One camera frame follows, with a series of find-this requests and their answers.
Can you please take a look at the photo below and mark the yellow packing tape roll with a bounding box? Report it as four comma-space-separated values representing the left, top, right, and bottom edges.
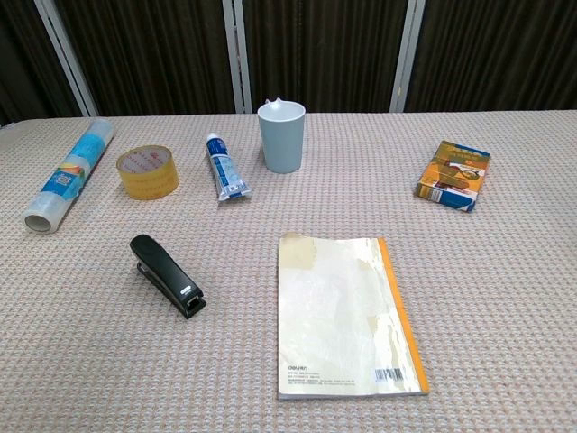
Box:
115, 143, 180, 201

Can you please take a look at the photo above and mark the small black stapler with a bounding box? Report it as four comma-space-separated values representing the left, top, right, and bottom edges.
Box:
129, 234, 208, 320

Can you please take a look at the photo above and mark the clear plastic wrap roll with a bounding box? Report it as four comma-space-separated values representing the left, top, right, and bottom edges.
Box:
23, 117, 115, 235

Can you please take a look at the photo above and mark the grey metal partition post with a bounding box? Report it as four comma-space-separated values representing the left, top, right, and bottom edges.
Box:
33, 0, 100, 118
389, 0, 426, 114
221, 0, 253, 115

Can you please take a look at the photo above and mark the orange and blue card box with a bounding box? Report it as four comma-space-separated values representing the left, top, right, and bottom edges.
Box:
414, 139, 492, 214

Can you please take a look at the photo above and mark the blue and white tube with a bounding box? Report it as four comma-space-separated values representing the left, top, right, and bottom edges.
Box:
206, 133, 252, 203

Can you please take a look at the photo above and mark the pink woven tablecloth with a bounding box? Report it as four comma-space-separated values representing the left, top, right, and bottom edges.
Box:
0, 109, 577, 433

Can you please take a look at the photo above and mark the yellow and white notebook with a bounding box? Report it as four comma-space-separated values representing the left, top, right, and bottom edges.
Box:
276, 233, 431, 402

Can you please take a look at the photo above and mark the light blue plastic cup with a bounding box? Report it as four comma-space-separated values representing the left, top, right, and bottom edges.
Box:
257, 97, 307, 174

